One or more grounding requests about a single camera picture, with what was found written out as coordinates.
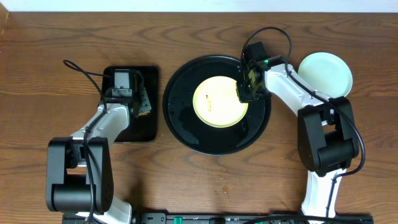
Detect yellow plate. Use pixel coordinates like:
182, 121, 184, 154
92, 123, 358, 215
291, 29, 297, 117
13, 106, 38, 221
193, 76, 249, 128

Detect light green plate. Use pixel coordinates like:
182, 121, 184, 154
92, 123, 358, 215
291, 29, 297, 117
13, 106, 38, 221
298, 52, 353, 98

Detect yellow green scrub sponge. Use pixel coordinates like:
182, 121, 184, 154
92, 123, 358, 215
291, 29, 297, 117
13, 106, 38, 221
138, 111, 151, 116

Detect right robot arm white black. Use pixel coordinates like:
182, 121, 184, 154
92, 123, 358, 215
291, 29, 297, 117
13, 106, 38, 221
237, 55, 364, 223

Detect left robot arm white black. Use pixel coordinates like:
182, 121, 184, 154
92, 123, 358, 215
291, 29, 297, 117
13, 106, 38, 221
45, 87, 152, 223

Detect black rectangular tray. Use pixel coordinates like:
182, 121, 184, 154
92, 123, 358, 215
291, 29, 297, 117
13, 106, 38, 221
101, 66, 159, 142

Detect black round tray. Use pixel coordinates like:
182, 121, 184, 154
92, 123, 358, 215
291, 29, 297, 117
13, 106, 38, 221
162, 55, 271, 156

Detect black equipment rail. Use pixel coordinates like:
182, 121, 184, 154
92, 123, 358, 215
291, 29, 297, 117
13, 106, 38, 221
61, 212, 374, 224

